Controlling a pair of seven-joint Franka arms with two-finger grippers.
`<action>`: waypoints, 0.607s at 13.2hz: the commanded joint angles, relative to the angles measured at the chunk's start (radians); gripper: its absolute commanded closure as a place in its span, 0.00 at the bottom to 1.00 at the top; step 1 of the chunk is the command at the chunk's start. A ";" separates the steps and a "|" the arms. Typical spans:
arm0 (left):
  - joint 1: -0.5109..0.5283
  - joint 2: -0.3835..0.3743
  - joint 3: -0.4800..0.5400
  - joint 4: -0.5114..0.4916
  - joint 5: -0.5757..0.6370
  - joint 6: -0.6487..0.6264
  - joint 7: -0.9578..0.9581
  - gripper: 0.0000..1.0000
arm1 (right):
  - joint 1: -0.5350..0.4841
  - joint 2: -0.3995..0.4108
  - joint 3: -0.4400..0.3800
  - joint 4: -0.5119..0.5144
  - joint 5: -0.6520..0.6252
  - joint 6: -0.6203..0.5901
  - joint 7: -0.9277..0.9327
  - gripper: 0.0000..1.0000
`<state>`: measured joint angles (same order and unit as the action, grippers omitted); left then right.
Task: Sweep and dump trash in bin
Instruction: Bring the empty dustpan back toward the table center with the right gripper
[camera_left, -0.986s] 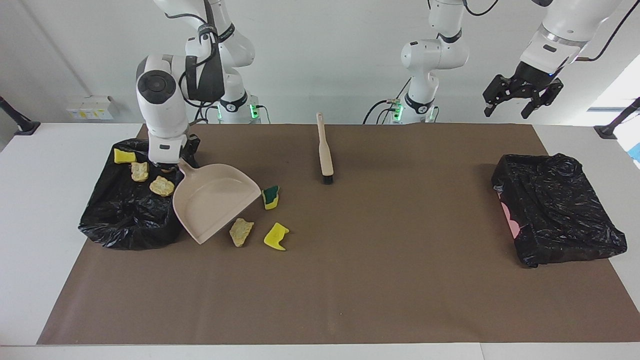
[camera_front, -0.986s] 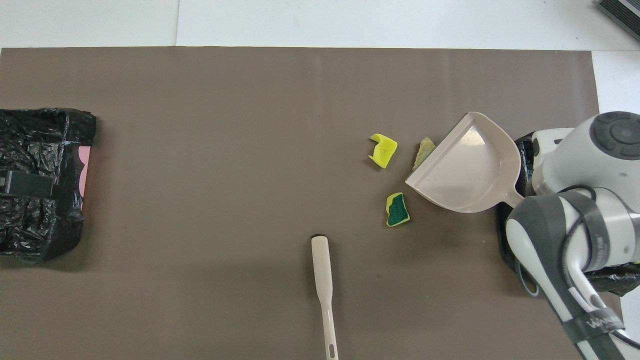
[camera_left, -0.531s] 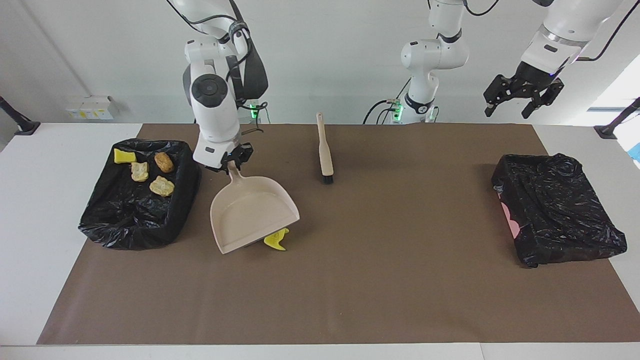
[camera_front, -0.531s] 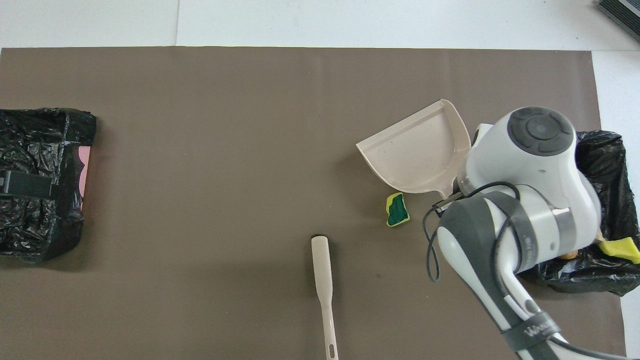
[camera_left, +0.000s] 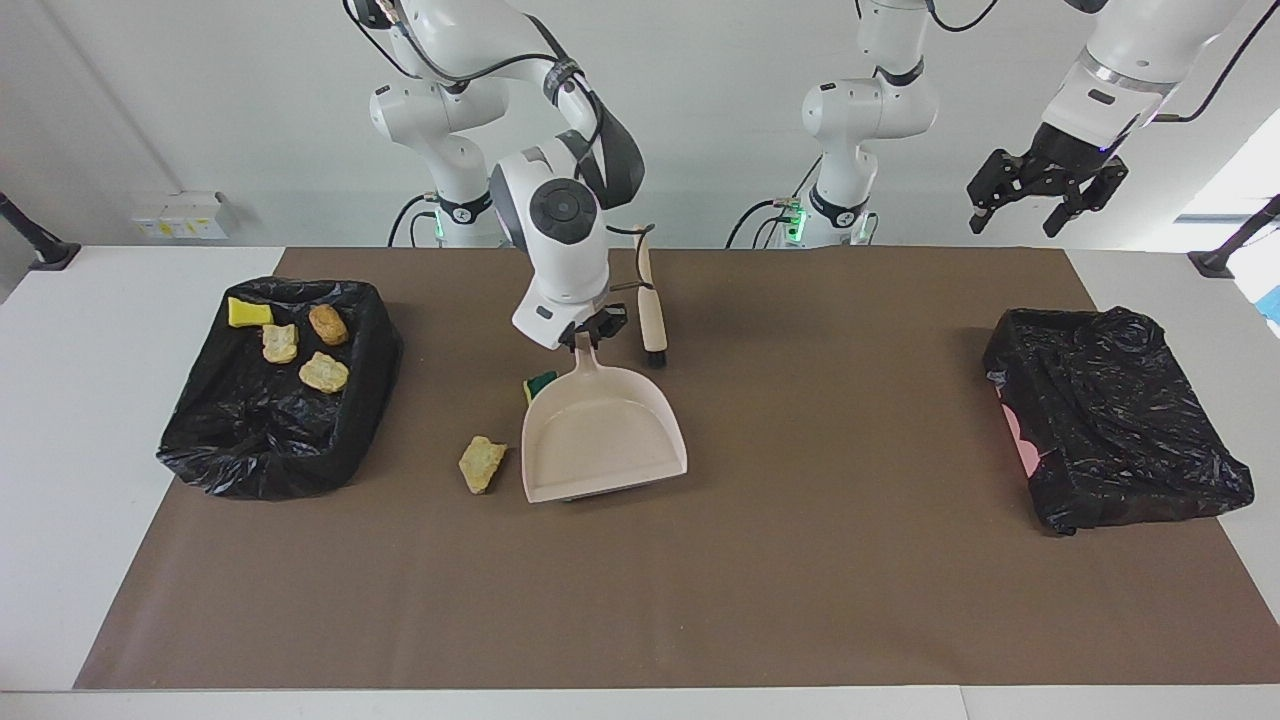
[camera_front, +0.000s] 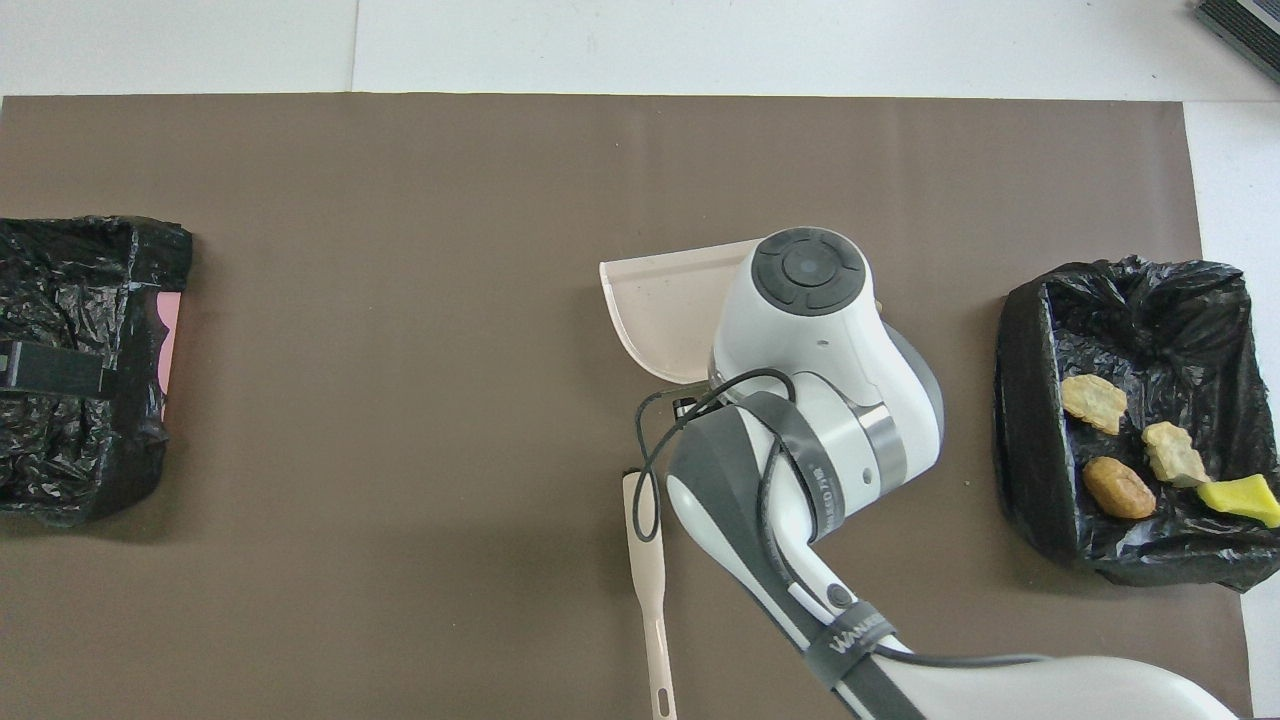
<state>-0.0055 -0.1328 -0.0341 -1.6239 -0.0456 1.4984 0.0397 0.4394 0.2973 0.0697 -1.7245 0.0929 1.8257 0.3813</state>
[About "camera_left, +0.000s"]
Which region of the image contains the brown paper table mat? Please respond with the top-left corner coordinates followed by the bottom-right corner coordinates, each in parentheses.
top-left (75, 247), bottom-right (1280, 691)

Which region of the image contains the white wall socket box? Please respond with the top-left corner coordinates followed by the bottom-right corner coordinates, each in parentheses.
top-left (133, 192), bottom-right (233, 241)

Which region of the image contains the black right base cable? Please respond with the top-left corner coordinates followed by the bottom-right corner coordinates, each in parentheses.
top-left (387, 193), bottom-right (441, 248)

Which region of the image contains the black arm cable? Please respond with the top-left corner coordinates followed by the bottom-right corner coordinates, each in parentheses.
top-left (345, 0), bottom-right (658, 296)
top-left (925, 0), bottom-right (1266, 123)

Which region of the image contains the black camera stand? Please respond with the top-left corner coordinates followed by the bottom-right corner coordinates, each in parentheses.
top-left (0, 192), bottom-right (81, 272)
top-left (1188, 195), bottom-right (1280, 279)

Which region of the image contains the black base cable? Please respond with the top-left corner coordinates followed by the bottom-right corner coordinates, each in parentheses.
top-left (387, 193), bottom-right (441, 248)
top-left (727, 198), bottom-right (801, 249)

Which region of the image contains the beige plastic dustpan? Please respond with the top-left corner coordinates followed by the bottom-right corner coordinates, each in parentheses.
top-left (521, 333), bottom-right (689, 504)

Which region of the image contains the black bag-lined pink bin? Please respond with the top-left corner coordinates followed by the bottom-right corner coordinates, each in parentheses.
top-left (983, 306), bottom-right (1255, 537)

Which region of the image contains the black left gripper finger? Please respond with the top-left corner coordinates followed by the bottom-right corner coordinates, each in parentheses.
top-left (967, 150), bottom-right (1036, 236)
top-left (1043, 155), bottom-right (1129, 239)

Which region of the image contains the black left base cable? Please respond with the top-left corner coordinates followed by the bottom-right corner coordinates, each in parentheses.
top-left (727, 198), bottom-right (801, 249)

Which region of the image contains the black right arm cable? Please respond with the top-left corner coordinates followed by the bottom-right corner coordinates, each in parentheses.
top-left (345, 0), bottom-right (658, 296)

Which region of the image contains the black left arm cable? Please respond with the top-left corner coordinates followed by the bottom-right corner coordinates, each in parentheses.
top-left (925, 0), bottom-right (1266, 123)

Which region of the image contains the beige brush with black bristles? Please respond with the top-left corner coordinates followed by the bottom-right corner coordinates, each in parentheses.
top-left (636, 225), bottom-right (669, 367)

